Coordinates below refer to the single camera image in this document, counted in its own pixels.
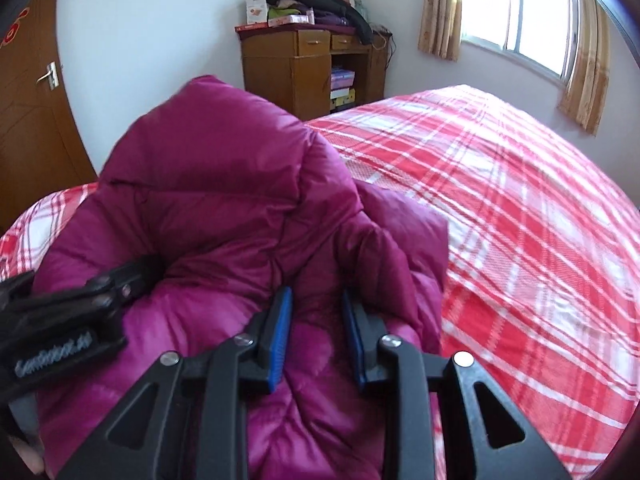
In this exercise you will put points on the brown wooden door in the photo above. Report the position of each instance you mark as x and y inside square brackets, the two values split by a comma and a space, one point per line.
[35, 135]

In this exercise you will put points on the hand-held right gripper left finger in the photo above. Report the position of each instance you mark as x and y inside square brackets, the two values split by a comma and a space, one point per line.
[277, 340]

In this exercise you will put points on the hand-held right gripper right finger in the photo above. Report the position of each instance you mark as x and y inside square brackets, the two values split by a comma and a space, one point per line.
[356, 345]

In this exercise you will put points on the stack of boxes in desk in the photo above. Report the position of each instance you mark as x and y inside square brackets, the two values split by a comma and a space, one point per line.
[342, 87]

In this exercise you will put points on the black clothes pile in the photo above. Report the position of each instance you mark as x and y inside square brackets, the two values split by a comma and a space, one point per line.
[320, 0]

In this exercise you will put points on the purple down jacket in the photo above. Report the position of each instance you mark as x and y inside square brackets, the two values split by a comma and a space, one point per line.
[225, 185]

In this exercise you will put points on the white carton box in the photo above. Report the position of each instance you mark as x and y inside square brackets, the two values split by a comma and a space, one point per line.
[255, 9]

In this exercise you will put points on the sliding window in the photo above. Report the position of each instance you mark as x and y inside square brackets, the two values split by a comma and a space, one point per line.
[520, 15]

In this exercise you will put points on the bed with red plaid sheet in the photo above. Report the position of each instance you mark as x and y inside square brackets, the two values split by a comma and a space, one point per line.
[525, 235]

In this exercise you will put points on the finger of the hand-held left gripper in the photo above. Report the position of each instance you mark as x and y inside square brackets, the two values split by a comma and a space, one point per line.
[122, 296]
[130, 270]

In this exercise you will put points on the brown wooden desk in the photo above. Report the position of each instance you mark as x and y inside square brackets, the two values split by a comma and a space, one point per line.
[280, 75]

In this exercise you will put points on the beige floral curtain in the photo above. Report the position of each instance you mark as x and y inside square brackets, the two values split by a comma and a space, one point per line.
[440, 10]
[587, 70]

